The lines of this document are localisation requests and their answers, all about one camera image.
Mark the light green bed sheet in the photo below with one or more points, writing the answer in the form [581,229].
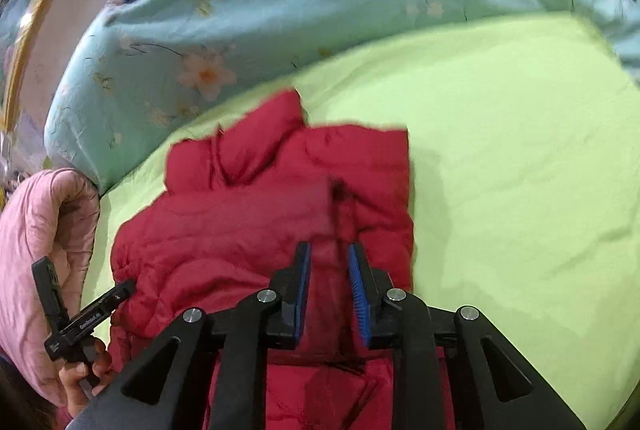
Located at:
[524,153]

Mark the teal floral duvet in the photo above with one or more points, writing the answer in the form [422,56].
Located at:
[144,69]

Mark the person's left hand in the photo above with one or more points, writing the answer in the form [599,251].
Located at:
[74,376]

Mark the pink folded quilt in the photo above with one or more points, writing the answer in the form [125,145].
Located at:
[47,235]

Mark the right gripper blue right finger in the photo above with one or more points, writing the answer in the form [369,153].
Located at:
[376,323]

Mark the red quilted puffer coat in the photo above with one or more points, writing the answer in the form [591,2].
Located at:
[234,207]

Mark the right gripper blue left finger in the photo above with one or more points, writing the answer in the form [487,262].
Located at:
[286,322]

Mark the gold framed wall picture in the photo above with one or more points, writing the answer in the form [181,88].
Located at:
[30,24]

